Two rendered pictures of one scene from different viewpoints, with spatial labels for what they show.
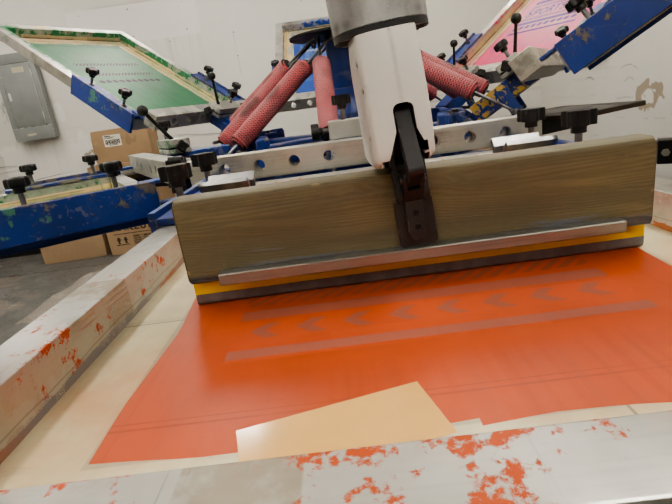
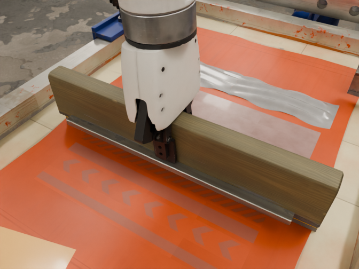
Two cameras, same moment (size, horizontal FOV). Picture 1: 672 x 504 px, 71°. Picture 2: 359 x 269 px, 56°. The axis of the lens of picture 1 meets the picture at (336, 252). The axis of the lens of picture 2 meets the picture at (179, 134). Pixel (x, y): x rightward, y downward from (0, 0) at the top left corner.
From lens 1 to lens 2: 0.34 m
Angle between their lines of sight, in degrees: 36
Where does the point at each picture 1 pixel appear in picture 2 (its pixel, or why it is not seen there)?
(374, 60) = (125, 68)
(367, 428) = (33, 261)
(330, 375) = (56, 219)
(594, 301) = (211, 258)
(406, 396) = (62, 255)
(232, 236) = (75, 103)
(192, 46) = not seen: outside the picture
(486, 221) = (208, 168)
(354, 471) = not seen: outside the picture
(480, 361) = (110, 258)
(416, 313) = (132, 200)
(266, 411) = (17, 222)
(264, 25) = not seen: outside the picture
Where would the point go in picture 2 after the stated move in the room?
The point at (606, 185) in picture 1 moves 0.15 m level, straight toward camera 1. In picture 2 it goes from (290, 194) to (172, 258)
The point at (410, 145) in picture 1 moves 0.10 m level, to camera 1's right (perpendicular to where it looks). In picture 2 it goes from (140, 125) to (224, 158)
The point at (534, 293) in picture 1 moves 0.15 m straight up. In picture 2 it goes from (197, 228) to (203, 142)
